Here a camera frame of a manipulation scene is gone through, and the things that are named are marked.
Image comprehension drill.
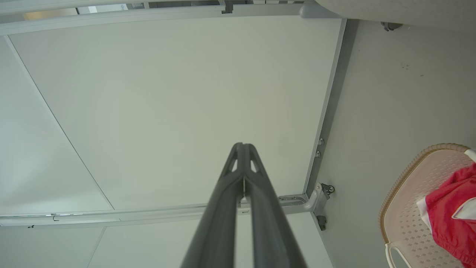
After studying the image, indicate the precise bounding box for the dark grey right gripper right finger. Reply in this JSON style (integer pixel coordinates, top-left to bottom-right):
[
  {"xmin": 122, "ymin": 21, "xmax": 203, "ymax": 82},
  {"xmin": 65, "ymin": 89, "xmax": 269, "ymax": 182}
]
[{"xmin": 244, "ymin": 143, "xmax": 308, "ymax": 268}]

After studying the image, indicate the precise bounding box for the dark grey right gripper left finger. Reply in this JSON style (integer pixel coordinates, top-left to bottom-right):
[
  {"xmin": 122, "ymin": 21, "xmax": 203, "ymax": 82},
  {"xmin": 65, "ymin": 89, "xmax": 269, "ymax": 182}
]
[{"xmin": 181, "ymin": 143, "xmax": 245, "ymax": 268}]

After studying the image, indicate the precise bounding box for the red cloth with white trim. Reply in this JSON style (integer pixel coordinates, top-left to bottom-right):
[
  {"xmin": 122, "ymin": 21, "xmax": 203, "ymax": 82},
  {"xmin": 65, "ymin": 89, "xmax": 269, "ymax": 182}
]
[{"xmin": 416, "ymin": 148, "xmax": 476, "ymax": 267}]

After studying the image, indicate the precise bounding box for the large white partition panel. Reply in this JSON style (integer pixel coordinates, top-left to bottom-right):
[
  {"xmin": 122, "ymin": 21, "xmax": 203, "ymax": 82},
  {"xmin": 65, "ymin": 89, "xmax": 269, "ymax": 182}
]
[{"xmin": 8, "ymin": 16, "xmax": 342, "ymax": 211}]

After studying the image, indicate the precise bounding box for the beige perforated laundry basket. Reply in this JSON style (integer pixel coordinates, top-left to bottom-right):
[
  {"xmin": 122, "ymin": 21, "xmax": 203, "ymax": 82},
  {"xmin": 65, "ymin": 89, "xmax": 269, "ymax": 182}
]
[{"xmin": 379, "ymin": 143, "xmax": 476, "ymax": 268}]

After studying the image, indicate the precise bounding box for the grey metal partition frame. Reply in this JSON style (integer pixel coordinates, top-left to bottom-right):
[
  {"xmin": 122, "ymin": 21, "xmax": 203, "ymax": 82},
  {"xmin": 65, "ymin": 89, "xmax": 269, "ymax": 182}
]
[{"xmin": 0, "ymin": 0, "xmax": 359, "ymax": 233}]

